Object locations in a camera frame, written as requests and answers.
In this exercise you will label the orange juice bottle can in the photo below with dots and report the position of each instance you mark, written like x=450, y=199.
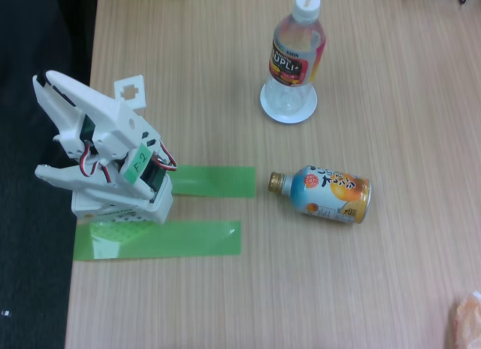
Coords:
x=330, y=195

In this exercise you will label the green tape strip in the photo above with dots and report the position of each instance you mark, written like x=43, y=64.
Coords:
x=214, y=181
x=180, y=240

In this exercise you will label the white round plate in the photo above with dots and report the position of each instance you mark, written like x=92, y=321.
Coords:
x=310, y=104

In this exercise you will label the orange plastic bag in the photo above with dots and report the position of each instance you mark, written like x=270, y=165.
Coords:
x=469, y=319

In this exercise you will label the clear plastic bottle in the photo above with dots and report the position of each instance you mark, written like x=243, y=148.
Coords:
x=297, y=59

